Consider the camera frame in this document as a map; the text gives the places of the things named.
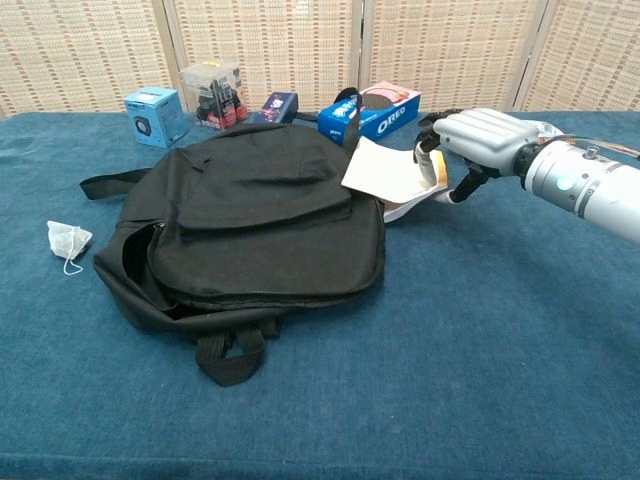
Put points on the woven folding screen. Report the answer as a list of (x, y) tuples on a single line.
[(280, 45)]

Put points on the dark blue slim box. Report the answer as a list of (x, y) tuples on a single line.
[(277, 107)]

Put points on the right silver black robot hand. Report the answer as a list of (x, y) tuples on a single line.
[(482, 135)]

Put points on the green snack packet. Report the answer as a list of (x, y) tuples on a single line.
[(550, 129)]

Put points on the blue pink Oreo box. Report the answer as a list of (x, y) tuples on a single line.
[(390, 117)]

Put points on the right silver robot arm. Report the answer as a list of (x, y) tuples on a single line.
[(590, 190)]

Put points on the black fabric backpack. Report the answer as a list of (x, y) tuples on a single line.
[(250, 220)]

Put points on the yellow and white book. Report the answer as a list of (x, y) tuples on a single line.
[(382, 172)]

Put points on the white tea bag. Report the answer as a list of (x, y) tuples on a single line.
[(65, 240)]

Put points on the blue table cloth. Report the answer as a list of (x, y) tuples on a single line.
[(475, 325)]

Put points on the light blue speaker box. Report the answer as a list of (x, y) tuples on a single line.
[(155, 117)]

